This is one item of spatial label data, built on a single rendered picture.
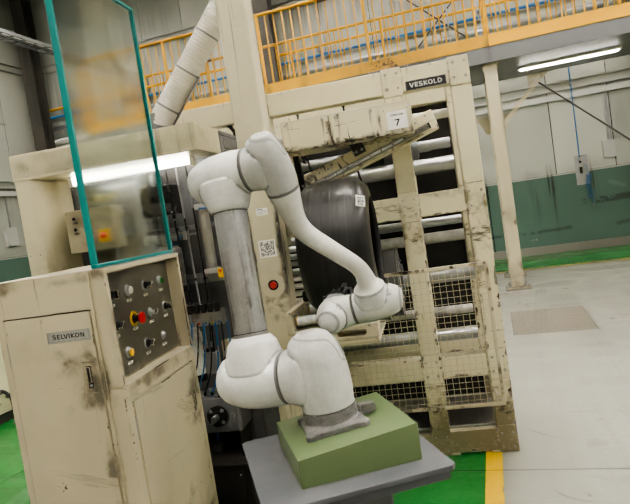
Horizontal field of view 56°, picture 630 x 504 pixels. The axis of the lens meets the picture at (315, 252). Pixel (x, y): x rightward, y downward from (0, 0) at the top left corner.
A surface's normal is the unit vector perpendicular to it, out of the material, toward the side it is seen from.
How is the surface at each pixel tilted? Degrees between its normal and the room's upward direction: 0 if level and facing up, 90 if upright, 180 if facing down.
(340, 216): 62
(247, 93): 90
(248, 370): 80
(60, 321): 90
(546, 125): 90
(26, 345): 90
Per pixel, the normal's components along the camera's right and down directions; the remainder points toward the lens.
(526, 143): -0.29, 0.10
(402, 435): 0.23, 0.03
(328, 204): -0.24, -0.55
